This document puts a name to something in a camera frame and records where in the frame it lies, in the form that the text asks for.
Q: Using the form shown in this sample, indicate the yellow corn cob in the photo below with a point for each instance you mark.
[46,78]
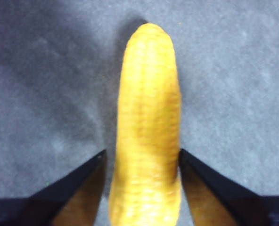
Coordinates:
[149,117]

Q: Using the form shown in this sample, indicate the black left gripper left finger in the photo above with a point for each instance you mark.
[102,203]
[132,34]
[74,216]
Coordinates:
[47,207]

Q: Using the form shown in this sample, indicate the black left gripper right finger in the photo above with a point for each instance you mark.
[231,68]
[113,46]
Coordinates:
[224,202]

